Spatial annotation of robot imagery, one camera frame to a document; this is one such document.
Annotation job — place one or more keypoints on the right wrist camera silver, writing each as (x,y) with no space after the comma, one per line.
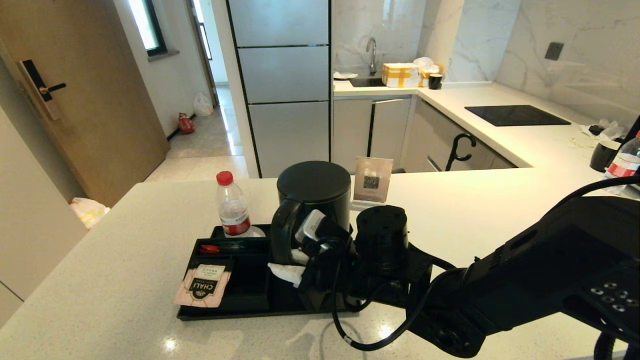
(311,224)

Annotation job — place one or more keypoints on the white yellow plastic bag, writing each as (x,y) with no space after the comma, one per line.
(90,212)

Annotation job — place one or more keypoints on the large yellow taped cardboard box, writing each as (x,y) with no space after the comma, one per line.
(400,75)

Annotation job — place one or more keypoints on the grey wall outlet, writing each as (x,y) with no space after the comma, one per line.
(554,51)

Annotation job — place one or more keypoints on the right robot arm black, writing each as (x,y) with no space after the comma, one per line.
(550,280)

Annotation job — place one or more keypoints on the white round coaster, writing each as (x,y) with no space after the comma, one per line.
(258,233)

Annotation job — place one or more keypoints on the black induction cooktop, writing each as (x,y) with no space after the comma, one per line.
(515,115)

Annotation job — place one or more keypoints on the black electric kettle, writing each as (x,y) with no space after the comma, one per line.
(315,185)

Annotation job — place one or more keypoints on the red sachet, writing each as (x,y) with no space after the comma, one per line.
(211,248)

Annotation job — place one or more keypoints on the chrome faucet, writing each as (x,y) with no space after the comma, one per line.
(372,53)

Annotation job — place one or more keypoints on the water bottle with red label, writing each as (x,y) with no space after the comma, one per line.
(622,165)

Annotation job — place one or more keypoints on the white dish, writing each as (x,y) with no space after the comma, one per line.
(345,75)

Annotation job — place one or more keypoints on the teal sachet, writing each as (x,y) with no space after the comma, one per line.
(234,245)

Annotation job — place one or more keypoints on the black compartment organizer box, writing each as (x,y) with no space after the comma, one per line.
(250,287)

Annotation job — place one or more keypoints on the brown wooden door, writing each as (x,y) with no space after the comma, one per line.
(100,125)

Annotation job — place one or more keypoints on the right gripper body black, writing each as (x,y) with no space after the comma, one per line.
(330,275)

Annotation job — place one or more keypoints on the acrylic QR code sign stand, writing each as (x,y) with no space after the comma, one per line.
(372,177)

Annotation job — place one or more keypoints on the grey kitchen base cabinets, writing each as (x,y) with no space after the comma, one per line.
(390,135)

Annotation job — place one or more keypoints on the pink CHALI tea bag packet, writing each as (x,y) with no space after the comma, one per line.
(202,285)

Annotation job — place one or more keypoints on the black mug with white inside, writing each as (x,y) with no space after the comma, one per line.
(602,157)

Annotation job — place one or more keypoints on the black serving tray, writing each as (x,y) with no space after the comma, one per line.
(225,315)

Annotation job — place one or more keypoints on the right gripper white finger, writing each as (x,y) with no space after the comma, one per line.
(301,257)
(287,272)

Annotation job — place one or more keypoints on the silver refrigerator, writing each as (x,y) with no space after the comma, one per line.
(285,75)

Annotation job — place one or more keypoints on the beige cabinet panel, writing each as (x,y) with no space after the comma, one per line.
(30,235)

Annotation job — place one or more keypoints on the water bottle on tray red cap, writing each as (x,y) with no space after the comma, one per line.
(232,210)

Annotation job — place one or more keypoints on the crumpled clear plastic wrap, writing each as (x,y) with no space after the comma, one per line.
(608,129)

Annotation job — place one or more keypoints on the white crumpled tissue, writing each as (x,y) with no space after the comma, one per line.
(423,62)

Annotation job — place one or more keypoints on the kitchen sink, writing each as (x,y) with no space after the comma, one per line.
(366,82)

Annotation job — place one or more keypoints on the window with dark frame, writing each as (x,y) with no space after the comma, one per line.
(145,25)

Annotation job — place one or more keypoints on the red bag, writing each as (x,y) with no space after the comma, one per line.
(186,124)

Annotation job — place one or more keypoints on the small black cup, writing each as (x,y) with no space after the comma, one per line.
(435,81)

